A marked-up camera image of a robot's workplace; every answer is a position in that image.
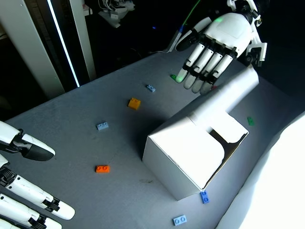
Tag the orange flat toy brick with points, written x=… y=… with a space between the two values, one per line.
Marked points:
x=103 y=169

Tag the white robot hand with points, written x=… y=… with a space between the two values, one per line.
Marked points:
x=228 y=33
x=26 y=188

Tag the orange tall toy brick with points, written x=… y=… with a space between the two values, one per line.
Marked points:
x=134 y=104

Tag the green toy brick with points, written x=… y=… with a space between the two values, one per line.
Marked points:
x=173 y=76
x=250 y=121

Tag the wide white frame post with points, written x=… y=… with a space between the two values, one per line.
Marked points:
x=28 y=43

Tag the light blue toy brick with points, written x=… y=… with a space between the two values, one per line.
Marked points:
x=102 y=126
x=150 y=88
x=179 y=220

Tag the grey table cloth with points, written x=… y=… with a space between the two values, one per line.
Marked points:
x=107 y=148

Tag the narrow white frame post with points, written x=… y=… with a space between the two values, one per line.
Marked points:
x=83 y=40

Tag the cardboard box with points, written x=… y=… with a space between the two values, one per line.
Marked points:
x=181 y=152

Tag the white LED light strip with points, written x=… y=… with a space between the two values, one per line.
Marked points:
x=64 y=45

